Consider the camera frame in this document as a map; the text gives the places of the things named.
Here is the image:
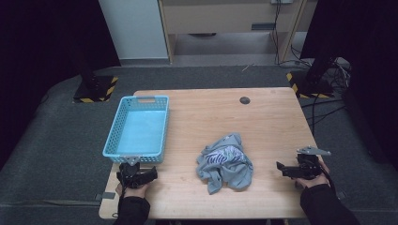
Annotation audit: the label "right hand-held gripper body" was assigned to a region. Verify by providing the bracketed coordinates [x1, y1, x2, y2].
[294, 145, 332, 181]

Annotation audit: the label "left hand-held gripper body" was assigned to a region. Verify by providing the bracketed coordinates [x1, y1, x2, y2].
[115, 155, 144, 189]

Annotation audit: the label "grey printed T-shirt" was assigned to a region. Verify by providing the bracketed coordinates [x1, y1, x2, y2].
[195, 132, 254, 195]

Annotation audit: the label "person's right hand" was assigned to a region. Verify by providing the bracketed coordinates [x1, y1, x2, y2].
[293, 158, 331, 189]

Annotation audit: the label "person's left hand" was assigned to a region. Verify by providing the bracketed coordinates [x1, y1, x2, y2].
[115, 183, 150, 199]

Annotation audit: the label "blue plastic basket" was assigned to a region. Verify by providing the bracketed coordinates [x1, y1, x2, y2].
[102, 95, 170, 164]

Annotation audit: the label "black stand with striped base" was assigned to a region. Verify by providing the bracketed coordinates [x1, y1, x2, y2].
[285, 57, 335, 99]
[70, 46, 119, 104]

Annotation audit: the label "black curtain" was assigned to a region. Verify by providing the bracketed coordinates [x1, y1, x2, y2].
[299, 0, 398, 172]
[0, 0, 122, 172]

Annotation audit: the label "white cabinet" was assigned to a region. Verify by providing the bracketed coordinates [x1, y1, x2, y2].
[98, 0, 170, 61]

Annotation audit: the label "light wooden desk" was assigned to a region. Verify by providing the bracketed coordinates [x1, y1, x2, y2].
[158, 0, 310, 64]

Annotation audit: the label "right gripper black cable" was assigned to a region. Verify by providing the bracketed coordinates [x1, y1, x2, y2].
[318, 160, 338, 196]

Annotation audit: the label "black floor cables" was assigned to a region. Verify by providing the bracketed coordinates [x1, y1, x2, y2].
[300, 97, 347, 136]

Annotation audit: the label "bundle of cables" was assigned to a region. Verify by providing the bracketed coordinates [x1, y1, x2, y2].
[325, 56, 352, 95]

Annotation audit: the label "black hanging cable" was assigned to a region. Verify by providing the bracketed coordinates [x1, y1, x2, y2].
[271, 0, 284, 66]

